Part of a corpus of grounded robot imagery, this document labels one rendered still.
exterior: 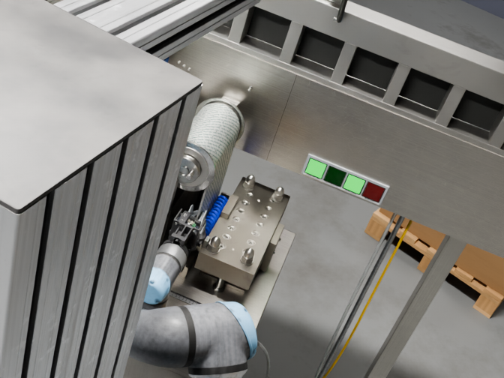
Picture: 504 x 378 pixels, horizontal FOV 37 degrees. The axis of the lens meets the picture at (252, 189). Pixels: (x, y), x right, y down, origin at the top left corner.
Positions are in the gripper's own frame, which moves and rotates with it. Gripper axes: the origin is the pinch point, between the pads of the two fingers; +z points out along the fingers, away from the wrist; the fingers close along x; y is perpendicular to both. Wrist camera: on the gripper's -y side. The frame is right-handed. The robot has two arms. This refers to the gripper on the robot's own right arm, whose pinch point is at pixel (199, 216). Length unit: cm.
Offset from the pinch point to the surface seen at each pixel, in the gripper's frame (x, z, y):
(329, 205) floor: -37, 187, -109
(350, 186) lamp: -35.3, 29.4, 8.5
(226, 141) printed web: 0.6, 9.9, 19.2
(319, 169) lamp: -25.0, 29.4, 9.7
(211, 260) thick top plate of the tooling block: -8.0, -6.4, -7.1
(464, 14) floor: -95, 576, -108
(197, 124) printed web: 8.8, 8.0, 21.8
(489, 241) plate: -78, 30, 9
